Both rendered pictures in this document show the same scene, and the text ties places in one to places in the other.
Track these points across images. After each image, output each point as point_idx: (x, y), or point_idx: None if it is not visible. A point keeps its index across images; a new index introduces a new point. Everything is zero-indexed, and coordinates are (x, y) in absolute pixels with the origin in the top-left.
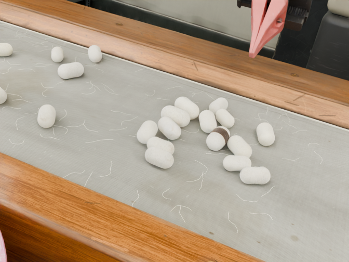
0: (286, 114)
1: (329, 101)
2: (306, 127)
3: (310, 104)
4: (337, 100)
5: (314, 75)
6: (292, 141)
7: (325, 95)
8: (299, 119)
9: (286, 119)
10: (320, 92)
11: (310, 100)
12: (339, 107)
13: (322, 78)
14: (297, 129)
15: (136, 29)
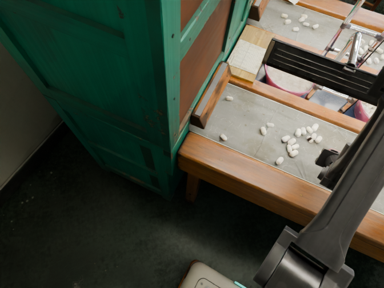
0: (383, 212)
1: (373, 214)
2: (376, 204)
3: (378, 214)
4: (370, 214)
5: (379, 236)
6: (380, 194)
7: (375, 216)
8: (378, 210)
9: (383, 208)
10: (377, 219)
11: (379, 215)
12: (368, 211)
13: (376, 234)
14: (379, 202)
15: None
